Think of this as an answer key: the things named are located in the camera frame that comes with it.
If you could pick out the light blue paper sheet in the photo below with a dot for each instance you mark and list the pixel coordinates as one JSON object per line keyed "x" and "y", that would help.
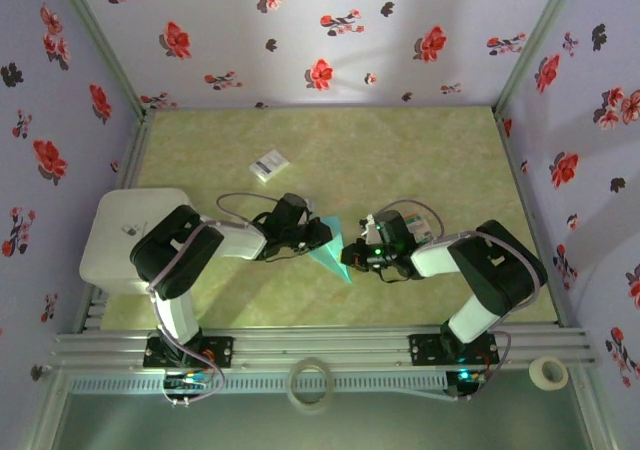
{"x": 332, "y": 260}

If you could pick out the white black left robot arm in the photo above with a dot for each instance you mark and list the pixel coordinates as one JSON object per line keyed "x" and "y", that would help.
{"x": 240, "y": 242}

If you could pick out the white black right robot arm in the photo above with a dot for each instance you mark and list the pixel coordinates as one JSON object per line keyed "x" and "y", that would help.
{"x": 435, "y": 262}

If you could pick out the white packet with teal print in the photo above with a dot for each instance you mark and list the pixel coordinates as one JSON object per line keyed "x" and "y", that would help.
{"x": 420, "y": 225}

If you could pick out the white packet with blue print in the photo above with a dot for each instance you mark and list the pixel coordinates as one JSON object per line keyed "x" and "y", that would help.
{"x": 270, "y": 165}

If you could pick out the clear tape roll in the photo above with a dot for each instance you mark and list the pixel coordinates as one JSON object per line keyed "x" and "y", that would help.
{"x": 310, "y": 362}

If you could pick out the white plastic lidded box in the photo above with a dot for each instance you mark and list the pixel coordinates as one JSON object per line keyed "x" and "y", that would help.
{"x": 110, "y": 250}

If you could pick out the white tape roll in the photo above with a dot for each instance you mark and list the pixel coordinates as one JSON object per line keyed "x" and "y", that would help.
{"x": 537, "y": 372}

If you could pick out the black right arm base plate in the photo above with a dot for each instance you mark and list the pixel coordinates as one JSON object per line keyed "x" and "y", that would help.
{"x": 422, "y": 350}

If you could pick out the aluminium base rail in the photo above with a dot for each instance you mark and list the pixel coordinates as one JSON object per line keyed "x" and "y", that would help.
{"x": 320, "y": 345}

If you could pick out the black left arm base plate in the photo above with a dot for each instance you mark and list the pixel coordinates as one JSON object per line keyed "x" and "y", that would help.
{"x": 220, "y": 352}

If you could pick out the aluminium side rail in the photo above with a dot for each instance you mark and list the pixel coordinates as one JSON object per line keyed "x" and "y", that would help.
{"x": 517, "y": 170}

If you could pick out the aluminium frame post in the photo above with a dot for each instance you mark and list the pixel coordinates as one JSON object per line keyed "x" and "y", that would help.
{"x": 536, "y": 35}
{"x": 101, "y": 35}

